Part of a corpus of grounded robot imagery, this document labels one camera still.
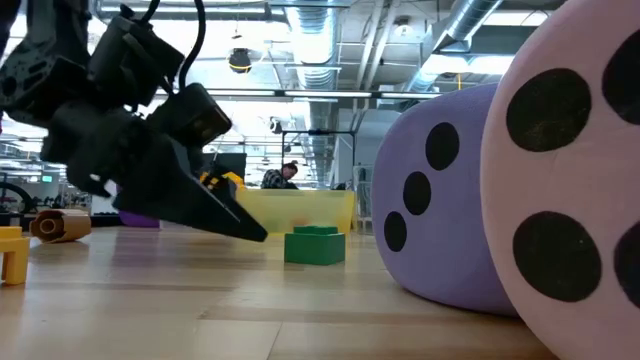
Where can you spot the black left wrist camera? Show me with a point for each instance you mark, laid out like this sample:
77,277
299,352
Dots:
192,117

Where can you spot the small yellow toy cube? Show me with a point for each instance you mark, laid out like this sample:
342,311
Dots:
17,255

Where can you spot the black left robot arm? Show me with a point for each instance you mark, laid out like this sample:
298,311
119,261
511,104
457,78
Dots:
45,65

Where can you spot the black aluminium frame rails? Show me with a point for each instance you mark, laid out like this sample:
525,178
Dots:
102,220

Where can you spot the long ceiling light strip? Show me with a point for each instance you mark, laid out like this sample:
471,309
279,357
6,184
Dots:
325,93

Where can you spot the brown wooden cylinder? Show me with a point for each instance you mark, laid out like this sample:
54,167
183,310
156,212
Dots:
65,227

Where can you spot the green sign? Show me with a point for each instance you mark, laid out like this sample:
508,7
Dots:
47,178

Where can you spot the yellow plastic bin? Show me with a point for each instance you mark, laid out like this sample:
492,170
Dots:
300,207

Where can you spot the purple foam die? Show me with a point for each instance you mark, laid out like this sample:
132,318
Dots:
450,240

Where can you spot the pink foam die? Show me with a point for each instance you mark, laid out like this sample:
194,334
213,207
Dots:
600,185

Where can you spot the person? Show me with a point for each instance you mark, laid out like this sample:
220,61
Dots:
277,179

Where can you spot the black ceiling camera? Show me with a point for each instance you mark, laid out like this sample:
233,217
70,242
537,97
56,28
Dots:
240,61

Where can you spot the black frame stand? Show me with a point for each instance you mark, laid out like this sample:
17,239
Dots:
320,132

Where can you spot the yellow toy block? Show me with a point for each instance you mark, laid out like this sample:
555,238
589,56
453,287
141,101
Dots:
235,180

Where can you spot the silver ventilation duct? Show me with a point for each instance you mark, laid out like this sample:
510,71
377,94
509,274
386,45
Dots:
470,17
315,45

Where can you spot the purple plastic bucket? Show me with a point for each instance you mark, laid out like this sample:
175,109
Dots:
140,220

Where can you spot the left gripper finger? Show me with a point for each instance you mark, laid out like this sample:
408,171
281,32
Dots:
227,187
170,190

